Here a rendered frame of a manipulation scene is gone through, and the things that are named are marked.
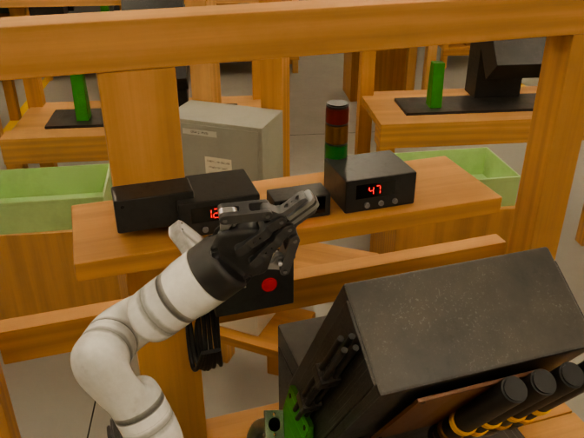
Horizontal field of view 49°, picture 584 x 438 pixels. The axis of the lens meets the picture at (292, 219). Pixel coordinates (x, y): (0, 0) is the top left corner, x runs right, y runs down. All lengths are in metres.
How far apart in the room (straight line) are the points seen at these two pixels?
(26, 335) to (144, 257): 0.44
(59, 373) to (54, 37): 2.44
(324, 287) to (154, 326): 0.92
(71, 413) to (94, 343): 2.42
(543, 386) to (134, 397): 0.56
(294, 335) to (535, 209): 0.70
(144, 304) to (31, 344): 0.83
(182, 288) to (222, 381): 2.49
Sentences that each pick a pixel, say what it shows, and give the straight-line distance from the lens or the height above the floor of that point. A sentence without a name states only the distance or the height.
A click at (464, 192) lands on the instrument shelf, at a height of 1.54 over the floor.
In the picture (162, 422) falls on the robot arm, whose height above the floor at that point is 1.55.
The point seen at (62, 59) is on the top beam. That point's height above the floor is 1.88.
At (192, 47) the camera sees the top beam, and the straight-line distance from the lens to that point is 1.23.
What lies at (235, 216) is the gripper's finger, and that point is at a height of 1.83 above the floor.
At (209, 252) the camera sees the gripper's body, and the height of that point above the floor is 1.79.
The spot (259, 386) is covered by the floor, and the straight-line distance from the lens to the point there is 3.19.
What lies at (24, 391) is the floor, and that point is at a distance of 3.41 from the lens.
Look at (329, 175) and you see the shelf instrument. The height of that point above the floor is 1.59.
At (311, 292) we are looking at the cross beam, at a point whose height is 1.23.
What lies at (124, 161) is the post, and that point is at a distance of 1.28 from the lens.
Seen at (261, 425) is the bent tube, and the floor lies 1.18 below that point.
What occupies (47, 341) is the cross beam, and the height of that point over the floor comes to 1.23.
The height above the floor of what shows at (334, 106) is 1.73.
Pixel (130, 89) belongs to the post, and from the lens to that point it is 1.24.
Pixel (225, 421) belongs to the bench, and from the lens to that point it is 1.80.
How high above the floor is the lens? 2.16
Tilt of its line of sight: 28 degrees down
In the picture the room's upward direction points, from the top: straight up
